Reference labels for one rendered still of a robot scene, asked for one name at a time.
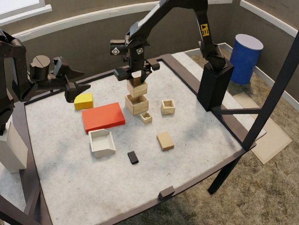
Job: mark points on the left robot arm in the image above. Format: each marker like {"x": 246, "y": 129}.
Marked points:
{"x": 25, "y": 83}

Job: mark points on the yellow rectangular block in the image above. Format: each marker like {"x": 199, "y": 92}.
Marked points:
{"x": 84, "y": 101}

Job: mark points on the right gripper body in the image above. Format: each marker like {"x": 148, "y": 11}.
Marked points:
{"x": 136, "y": 64}

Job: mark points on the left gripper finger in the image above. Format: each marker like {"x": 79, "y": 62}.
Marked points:
{"x": 80, "y": 88}
{"x": 71, "y": 73}

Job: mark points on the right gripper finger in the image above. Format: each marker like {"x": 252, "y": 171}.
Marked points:
{"x": 144, "y": 75}
{"x": 131, "y": 80}

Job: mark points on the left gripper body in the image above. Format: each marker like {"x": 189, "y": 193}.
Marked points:
{"x": 69, "y": 87}

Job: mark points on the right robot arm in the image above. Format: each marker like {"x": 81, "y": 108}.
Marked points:
{"x": 136, "y": 38}

